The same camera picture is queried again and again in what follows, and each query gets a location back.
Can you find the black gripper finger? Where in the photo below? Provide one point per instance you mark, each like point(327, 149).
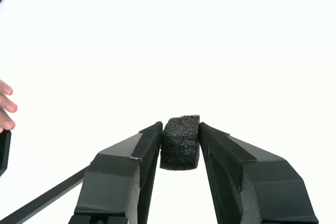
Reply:
point(262, 192)
point(115, 182)

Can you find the black foam box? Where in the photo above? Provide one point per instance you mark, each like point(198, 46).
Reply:
point(179, 142)

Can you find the bare human hand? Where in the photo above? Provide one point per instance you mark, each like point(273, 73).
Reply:
point(4, 103)

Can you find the black flat device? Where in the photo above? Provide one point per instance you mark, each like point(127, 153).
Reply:
point(4, 153)

